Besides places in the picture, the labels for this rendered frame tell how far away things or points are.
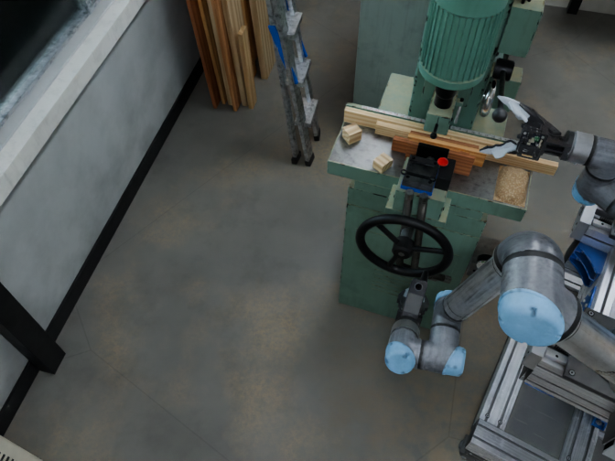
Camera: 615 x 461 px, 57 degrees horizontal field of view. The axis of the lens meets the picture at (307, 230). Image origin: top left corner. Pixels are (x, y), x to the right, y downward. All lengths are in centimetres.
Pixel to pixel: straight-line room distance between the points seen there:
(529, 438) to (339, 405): 69
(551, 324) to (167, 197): 213
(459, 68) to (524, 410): 125
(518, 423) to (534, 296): 113
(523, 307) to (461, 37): 68
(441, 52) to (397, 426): 141
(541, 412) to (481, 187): 88
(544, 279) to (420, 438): 129
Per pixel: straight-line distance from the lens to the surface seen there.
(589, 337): 126
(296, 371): 237
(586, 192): 161
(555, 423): 226
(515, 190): 175
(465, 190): 175
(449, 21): 147
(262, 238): 268
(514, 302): 113
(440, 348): 148
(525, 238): 121
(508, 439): 218
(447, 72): 155
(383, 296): 234
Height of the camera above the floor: 222
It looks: 56 degrees down
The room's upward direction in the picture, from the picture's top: 1 degrees counter-clockwise
